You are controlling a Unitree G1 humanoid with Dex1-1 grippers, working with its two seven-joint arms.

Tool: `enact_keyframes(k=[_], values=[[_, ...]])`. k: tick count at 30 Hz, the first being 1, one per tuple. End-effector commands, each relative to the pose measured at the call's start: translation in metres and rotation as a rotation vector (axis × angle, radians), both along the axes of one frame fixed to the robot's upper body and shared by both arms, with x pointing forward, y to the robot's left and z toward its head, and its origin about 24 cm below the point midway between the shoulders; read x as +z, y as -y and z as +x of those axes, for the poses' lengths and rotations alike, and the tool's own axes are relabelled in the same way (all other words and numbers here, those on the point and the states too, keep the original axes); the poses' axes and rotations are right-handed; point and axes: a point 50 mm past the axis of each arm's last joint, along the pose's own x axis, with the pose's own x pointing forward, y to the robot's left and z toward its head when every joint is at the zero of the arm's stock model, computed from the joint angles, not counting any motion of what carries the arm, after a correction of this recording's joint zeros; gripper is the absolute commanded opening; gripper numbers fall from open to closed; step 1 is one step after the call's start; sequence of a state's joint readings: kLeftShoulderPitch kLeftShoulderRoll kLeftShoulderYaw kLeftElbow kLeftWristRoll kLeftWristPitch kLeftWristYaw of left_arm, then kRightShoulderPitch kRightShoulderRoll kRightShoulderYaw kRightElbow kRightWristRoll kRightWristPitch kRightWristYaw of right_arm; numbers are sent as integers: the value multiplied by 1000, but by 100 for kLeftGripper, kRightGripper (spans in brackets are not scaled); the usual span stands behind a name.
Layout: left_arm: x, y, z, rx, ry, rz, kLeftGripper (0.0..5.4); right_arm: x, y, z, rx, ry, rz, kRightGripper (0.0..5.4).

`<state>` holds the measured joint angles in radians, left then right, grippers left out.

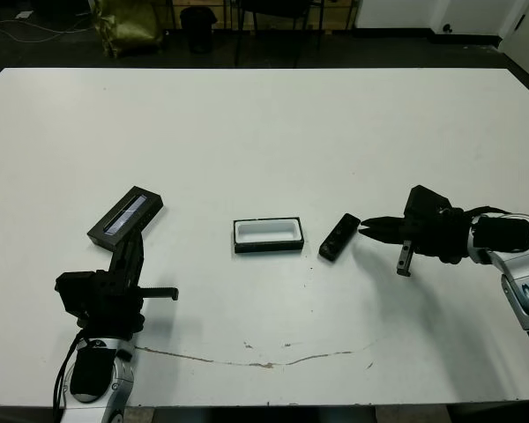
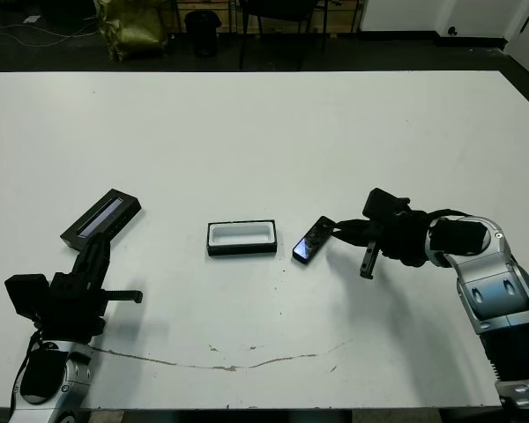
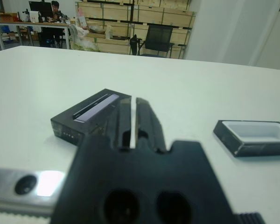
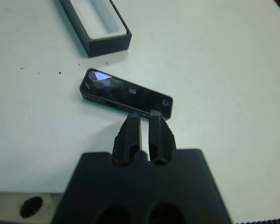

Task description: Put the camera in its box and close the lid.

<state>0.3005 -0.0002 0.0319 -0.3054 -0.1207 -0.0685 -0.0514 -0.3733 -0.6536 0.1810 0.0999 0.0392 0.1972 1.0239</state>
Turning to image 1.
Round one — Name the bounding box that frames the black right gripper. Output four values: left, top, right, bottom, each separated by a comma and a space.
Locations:
356, 205, 476, 278

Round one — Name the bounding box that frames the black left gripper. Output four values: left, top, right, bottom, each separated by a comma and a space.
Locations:
77, 229, 180, 339

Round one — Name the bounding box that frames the black box lid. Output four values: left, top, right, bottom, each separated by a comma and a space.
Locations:
86, 185, 165, 249

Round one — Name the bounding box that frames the black slim camera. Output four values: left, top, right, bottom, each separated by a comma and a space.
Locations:
318, 212, 361, 264

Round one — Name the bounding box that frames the black box base white insert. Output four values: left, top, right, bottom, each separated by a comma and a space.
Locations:
231, 215, 306, 255

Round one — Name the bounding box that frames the yellowish plastic sack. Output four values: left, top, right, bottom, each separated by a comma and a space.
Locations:
92, 0, 166, 58

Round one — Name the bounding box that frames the black waste bin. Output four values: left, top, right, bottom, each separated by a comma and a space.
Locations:
179, 5, 218, 56

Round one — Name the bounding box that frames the black mesh office chair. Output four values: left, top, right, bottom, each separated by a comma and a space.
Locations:
233, 0, 326, 68

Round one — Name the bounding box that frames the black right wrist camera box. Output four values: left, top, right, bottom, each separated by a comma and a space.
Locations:
403, 184, 454, 221

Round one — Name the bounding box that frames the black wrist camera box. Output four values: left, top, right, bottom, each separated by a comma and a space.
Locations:
54, 271, 97, 316
403, 184, 454, 221

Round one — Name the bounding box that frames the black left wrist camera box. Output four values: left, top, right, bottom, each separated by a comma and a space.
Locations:
54, 271, 97, 316

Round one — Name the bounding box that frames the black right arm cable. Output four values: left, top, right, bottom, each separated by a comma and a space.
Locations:
460, 205, 515, 218

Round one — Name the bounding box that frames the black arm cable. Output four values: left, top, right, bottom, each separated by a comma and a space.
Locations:
52, 334, 87, 423
460, 205, 515, 218

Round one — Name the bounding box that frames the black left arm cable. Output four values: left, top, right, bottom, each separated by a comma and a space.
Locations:
52, 334, 87, 423

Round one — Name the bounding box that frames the white floor cable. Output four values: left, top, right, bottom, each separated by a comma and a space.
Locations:
0, 17, 96, 45

